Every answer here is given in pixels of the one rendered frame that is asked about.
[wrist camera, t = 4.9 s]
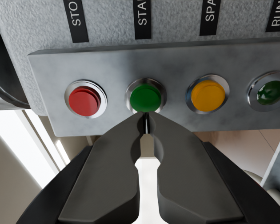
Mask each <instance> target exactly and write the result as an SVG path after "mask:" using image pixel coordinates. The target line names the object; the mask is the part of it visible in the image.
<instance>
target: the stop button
mask: <svg viewBox="0 0 280 224"><path fill-rule="evenodd" d="M68 101H69V105H70V107H71V109H72V110H73V111H74V112H75V113H77V114H79V115H81V116H92V115H94V114H96V113H97V112H98V110H99V108H100V104H101V101H100V97H99V96H98V94H97V93H96V92H95V91H93V90H92V89H90V88H87V87H79V88H76V89H75V90H73V91H72V92H71V94H70V96H69V99H68Z"/></svg>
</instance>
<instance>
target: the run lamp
mask: <svg viewBox="0 0 280 224"><path fill-rule="evenodd" d="M256 98H257V101H258V102H259V103H260V104H262V105H272V104H275V103H277V102H278V101H280V81H278V80H275V81H270V82H268V83H266V84H264V85H263V86H262V87H261V88H260V89H259V91H258V93H257V97H256Z"/></svg>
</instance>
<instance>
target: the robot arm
mask: <svg viewBox="0 0 280 224"><path fill-rule="evenodd" d="M146 124H147V130H148V134H150V135H151V136H152V137H153V147H154V156H155V157H156V158H157V159H158V161H159V162H160V165H159V167H158V168H157V200H158V208H159V215H160V217H161V219H162V220H163V221H165V222H166V223H168V224H280V205H279V204H278V203H277V202H276V201H275V200H274V199H273V198H272V197H271V196H270V195H269V194H268V193H267V192H266V191H265V190H264V189H263V188H262V187H261V186H260V185H259V184H258V183H257V182H256V181H255V180H253V179H252V178H251V177H250V176H249V175H248V174H247V173H245V172H244V171H243V170H242V169H241V168H239V167H238V166H237V165H236V164H235V163H233V162H232V161H231V160H230V159H229V158H228V157H227V156H225V155H224V154H223V153H222V152H221V151H220V150H218V149H217V148H216V147H215V146H214V145H212V144H211V143H210V142H209V141H208V142H203V141H202V140H201V139H200V138H198V137H197V136H196V135H195V134H194V133H192V132H191V131H189V130H188V129H186V128H185V127H183V126H181V125H180V124H178V123H176V122H174V121H172V120H170V119H168V118H166V117H165V116H163V115H161V114H159V113H157V112H154V111H149V112H142V111H140V112H136V113H135V114H133V115H132V116H130V117H128V118H127V119H125V120H124V121H122V122H120V123H119V124H117V125H116V126H114V127H113V128H111V129H110V130H108V131H107V132H106V133H104V134H103V135H102V136H101V137H100V138H99V139H98V140H97V141H96V142H95V143H94V144H93V145H92V146H89V145H86V146H85V147H84V148H83V149H82V150H81V151H80V152H79V153H78V154H77V155H76V156H75V157H74V158H73V159H72V160H71V161H70V162H69V163H68V164H67V165H66V166H65V167H64V168H63V169H62V170H61V171H60V172H59V173H58V174H57V175H56V176H55V177H54V178H53V179H52V180H51V181H50V182H49V183H48V184H47V185H46V186H45V187H44V188H43V189H42V190H41V191H40V192H39V193H38V195H37V196H36V197H35V198H34V199H33V201H32V202H31V203H30V204H29V205H28V207H27V208H26V209H25V211H24V212H23V214H22V215H21V216H20V218H19V219H18V221H17V222H16V224H132V223H134V222H135V221H136V220H137V219H138V217H139V213H140V183H139V172H138V169H137V167H136V166H135V164H136V162H137V160H138V159H139V158H140V156H141V148H140V139H141V137H142V136H143V135H144V134H146Z"/></svg>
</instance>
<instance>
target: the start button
mask: <svg viewBox="0 0 280 224"><path fill-rule="evenodd" d="M161 100H162V99H161V94H160V92H159V90H158V89H157V88H156V87H154V86H152V85H149V84H142V85H139V86H137V87H136V88H134V89H133V91H132V93H131V95H130V104H131V106H132V108H133V109H134V110H135V111H137V112H140V111H142V112H149V111H156V110H157V109H158V108H159V107H160V104H161Z"/></svg>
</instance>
